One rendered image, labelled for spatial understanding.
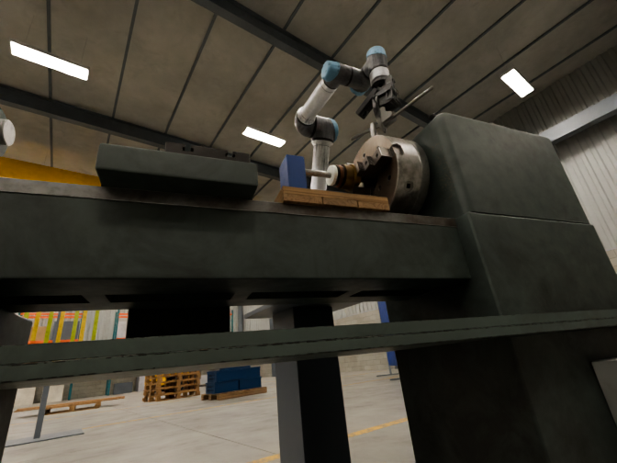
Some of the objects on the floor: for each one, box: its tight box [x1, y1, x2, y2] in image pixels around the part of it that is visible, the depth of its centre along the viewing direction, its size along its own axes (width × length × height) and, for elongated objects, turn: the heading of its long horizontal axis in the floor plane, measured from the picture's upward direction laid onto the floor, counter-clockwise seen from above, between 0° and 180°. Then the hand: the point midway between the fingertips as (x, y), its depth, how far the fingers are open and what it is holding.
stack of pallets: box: [142, 370, 201, 402], centre depth 888 cm, size 126×86×73 cm
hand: (382, 129), depth 118 cm, fingers closed
